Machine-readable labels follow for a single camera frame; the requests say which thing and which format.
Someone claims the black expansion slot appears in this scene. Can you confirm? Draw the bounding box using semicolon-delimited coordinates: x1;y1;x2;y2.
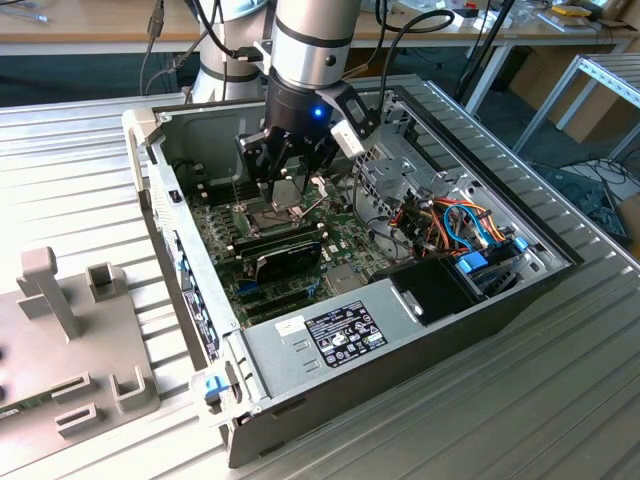
243;288;310;312
245;299;314;325

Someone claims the black thick cable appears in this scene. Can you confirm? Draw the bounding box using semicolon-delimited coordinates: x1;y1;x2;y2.
192;0;266;65
378;8;457;121

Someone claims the black stand pole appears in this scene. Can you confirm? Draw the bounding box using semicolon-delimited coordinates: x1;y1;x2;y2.
453;0;517;101

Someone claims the CPU socket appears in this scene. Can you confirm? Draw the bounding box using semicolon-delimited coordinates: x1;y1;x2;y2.
233;197;307;241

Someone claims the wooden desk white frame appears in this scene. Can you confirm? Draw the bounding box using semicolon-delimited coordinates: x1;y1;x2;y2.
349;0;634;119
0;0;201;57

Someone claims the cardboard box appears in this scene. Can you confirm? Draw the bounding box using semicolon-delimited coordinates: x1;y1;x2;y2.
617;192;640;246
509;47;640;146

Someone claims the grey power supply unit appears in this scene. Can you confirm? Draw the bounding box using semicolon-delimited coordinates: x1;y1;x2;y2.
234;278;426;401

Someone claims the grey case cable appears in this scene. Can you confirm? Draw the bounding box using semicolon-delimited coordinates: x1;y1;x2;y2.
350;169;416;261

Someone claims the black wire plug cluster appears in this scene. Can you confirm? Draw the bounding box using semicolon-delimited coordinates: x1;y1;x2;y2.
394;197;436;256

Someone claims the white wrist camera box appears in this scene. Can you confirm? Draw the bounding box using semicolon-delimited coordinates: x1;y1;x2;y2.
329;119;366;160

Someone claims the blue wire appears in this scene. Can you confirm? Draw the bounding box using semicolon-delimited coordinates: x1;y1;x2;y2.
442;201;489;251

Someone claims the open PC case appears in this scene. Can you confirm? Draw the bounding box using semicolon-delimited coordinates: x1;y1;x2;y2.
122;74;587;470

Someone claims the blue case latch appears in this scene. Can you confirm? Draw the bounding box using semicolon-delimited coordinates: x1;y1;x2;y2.
201;373;227;403

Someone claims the grey chipset heatsink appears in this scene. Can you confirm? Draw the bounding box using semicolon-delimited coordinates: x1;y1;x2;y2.
323;263;367;297

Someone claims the metal drive cage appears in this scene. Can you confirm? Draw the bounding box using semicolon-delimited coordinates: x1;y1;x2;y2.
349;92;484;226

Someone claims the orange wire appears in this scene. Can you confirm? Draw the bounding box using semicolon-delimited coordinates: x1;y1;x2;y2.
429;197;509;246

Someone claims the blue disk carrier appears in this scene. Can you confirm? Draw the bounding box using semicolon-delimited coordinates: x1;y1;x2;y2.
452;238;531;301

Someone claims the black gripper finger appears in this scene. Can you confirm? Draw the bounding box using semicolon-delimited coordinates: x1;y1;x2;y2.
297;136;338;195
235;129;290;205

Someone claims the grey parts rack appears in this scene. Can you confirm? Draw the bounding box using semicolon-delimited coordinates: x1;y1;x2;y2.
0;247;161;476

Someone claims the green motherboard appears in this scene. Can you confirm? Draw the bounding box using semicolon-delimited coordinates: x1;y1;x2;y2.
187;169;416;326

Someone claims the aluminium frame shelf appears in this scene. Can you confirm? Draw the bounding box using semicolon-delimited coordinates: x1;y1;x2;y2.
512;52;640;161

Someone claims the black camera bracket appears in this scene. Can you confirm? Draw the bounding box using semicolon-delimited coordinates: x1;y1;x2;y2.
317;82;381;141

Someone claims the silver CPU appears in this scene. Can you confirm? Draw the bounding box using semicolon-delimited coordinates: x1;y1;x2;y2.
272;178;306;217

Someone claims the flat cardboard piece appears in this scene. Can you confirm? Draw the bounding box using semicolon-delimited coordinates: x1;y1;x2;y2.
544;0;640;32

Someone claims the black graphics card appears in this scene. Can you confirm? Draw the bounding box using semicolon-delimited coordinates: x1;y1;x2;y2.
242;238;324;286

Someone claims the metal socket cover frame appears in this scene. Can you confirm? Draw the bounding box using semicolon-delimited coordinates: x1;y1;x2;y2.
299;172;332;224

